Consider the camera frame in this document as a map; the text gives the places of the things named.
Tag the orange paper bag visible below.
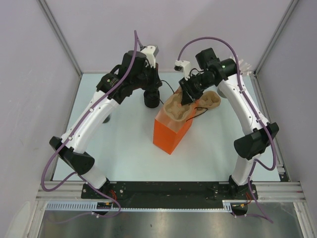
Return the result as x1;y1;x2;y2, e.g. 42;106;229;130
153;88;208;155

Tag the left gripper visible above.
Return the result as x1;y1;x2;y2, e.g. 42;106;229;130
131;61;162;92

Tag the brown pulp cup carrier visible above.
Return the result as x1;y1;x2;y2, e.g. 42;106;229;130
163;92;195;122

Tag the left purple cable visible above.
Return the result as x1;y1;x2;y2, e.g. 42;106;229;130
41;30;144;192

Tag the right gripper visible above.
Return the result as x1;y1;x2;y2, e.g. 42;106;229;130
179;73;214;106

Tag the grey straw holder cup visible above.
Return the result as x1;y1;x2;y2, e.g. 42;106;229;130
217;89;226;98

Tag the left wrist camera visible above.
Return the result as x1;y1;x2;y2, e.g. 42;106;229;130
141;45;159;68

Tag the white straws bundle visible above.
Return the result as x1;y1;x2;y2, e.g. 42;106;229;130
230;56;252;77

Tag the white cable duct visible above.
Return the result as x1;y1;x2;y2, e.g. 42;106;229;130
46;201;232;213

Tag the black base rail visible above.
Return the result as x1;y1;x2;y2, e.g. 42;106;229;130
81;180;258;209

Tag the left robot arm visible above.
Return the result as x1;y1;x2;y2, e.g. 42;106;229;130
49;45;162;198

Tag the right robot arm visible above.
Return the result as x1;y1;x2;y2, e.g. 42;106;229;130
174;48;279;199

